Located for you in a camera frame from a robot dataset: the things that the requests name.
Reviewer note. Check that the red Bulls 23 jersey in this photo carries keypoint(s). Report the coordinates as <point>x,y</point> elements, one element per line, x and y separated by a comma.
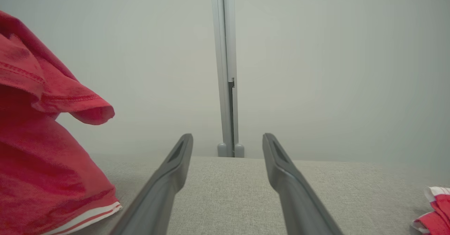
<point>38,164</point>

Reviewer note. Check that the red shorts with white stripes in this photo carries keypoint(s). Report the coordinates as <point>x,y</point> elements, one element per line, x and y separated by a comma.
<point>436,217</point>

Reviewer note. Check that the grey wall partition post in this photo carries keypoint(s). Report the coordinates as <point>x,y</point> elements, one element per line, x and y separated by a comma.
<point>221,52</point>

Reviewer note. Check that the grey fabric sofa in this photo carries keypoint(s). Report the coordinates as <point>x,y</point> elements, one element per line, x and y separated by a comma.
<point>228,200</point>

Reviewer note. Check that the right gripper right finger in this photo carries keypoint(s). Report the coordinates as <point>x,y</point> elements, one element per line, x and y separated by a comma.
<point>299,207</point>

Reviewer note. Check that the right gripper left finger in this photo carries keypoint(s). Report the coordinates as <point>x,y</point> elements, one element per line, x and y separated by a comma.
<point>154,203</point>

